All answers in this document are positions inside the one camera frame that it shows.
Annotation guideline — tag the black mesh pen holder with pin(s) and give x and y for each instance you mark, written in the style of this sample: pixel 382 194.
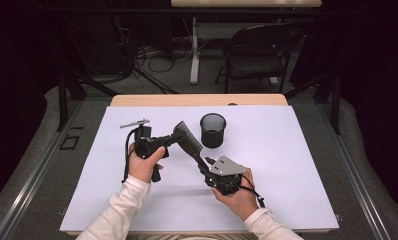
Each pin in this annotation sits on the black mesh pen holder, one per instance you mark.
pixel 213 138

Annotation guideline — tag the black horizontal bar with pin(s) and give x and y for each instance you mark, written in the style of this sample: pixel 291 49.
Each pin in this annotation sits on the black horizontal bar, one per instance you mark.
pixel 120 10

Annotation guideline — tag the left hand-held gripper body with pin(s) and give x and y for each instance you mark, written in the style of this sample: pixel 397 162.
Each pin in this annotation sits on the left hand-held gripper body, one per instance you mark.
pixel 146 145

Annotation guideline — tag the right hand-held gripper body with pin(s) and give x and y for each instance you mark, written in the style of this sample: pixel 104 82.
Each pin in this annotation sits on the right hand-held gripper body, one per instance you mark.
pixel 225 168

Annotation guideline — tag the white table sheet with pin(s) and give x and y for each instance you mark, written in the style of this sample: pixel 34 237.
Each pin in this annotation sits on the white table sheet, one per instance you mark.
pixel 273 173

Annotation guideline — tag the person's right hand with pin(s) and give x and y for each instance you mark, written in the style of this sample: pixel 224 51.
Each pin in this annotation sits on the person's right hand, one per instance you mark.
pixel 242 201

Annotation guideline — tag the white-legged wooden table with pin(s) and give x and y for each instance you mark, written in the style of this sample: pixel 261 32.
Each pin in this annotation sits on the white-legged wooden table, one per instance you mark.
pixel 195 50

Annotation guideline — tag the black folding chair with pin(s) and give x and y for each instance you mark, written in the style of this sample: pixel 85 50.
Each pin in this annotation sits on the black folding chair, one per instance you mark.
pixel 253 66

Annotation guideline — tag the person's left hand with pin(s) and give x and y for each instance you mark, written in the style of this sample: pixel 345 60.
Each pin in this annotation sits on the person's left hand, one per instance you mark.
pixel 141 168

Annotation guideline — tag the black metal stand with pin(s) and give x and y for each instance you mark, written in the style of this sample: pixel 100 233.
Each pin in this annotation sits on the black metal stand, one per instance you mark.
pixel 63 100
pixel 335 106

